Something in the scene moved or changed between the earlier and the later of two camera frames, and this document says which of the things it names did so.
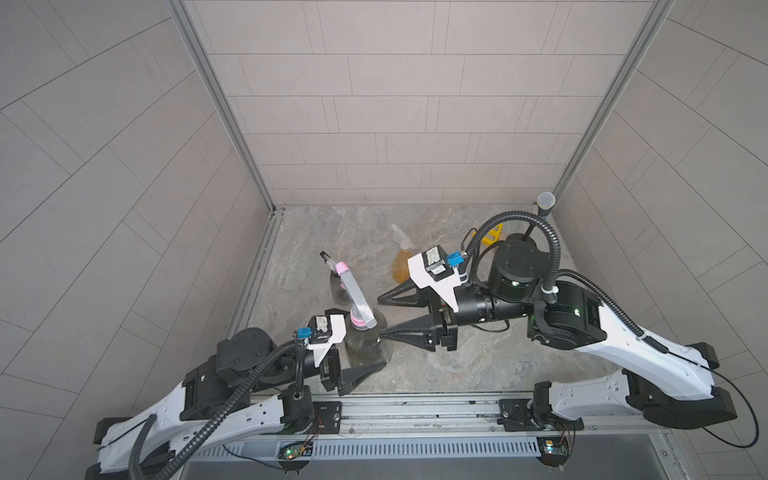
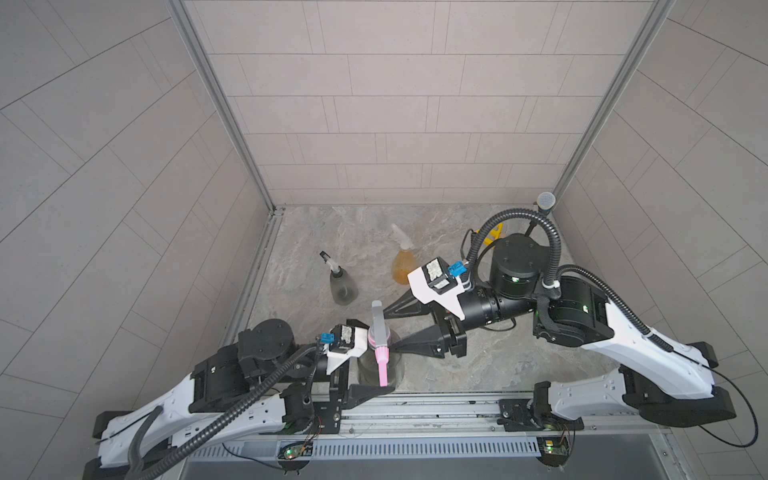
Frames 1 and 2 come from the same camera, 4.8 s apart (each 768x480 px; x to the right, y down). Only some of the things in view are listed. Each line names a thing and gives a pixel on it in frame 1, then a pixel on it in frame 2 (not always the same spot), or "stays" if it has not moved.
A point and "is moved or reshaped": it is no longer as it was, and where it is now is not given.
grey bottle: [338, 292] stays
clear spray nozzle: [400, 235] stays
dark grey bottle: [366, 347] is moved or reshaped
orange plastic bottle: [400, 266] stays
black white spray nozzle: [326, 258] stays
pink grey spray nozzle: [362, 315] to [379, 338]
